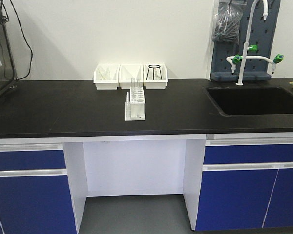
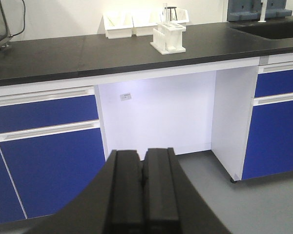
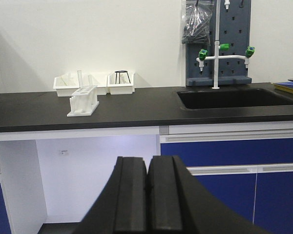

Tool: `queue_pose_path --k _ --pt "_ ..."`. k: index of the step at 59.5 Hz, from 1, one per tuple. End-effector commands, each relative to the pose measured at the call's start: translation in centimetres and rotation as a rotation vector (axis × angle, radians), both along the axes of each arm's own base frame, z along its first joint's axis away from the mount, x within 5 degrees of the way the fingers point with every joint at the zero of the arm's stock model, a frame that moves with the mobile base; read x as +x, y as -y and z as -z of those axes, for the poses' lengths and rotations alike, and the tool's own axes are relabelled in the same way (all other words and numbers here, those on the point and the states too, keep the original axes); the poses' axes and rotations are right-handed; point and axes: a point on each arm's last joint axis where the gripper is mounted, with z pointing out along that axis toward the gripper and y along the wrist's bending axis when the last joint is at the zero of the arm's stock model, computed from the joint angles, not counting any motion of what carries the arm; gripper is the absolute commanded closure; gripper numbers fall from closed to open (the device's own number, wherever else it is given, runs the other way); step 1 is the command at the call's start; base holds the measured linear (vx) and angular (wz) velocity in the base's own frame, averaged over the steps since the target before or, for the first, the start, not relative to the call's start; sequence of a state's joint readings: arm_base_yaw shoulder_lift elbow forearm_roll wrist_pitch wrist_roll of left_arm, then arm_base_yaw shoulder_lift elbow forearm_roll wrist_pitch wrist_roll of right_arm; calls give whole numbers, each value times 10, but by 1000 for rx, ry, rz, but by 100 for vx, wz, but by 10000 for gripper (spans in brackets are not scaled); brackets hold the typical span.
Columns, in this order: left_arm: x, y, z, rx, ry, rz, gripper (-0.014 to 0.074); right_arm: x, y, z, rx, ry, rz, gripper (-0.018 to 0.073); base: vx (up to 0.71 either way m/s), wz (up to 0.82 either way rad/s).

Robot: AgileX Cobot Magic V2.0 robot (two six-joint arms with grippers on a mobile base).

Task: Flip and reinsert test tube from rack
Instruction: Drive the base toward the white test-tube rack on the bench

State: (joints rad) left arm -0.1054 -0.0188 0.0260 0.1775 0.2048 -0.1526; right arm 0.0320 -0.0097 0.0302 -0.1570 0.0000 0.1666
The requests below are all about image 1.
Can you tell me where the white test tube rack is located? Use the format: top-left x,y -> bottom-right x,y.
125,87 -> 145,121

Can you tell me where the rear clear test tube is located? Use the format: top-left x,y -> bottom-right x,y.
130,78 -> 135,88

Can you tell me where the grey pegboard drying rack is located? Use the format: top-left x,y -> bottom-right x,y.
210,0 -> 280,81

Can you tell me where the clear glass flask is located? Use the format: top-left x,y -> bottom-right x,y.
151,68 -> 162,80

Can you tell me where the right white storage bin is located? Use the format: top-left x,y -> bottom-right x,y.
143,64 -> 168,89

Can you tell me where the white storage bin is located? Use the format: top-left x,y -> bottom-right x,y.
143,64 -> 168,89
119,64 -> 144,89
93,63 -> 120,90

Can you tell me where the middle white storage bin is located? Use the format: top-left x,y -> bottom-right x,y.
119,64 -> 144,89

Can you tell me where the left white storage bin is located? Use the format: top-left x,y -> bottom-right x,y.
93,63 -> 120,90

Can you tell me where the large clear glass beaker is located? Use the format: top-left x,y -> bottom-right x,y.
98,67 -> 110,80

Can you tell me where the black lab sink basin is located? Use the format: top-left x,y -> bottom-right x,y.
206,87 -> 293,116

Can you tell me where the white gooseneck lab faucet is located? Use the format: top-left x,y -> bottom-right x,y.
226,0 -> 284,86

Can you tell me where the right blue cabinet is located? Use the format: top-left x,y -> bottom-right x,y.
194,140 -> 293,231

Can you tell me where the blue cabinet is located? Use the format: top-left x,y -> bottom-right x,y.
194,140 -> 293,231
0,144 -> 78,234

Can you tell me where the plastic bag of pegs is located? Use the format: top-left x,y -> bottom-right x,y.
212,0 -> 247,44

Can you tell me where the left blue cabinet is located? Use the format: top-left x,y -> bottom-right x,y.
0,144 -> 78,234

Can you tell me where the clear acrylic equipment box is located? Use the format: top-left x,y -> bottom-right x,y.
0,0 -> 17,96

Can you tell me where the black hanging cable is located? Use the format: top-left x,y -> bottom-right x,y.
0,0 -> 34,80

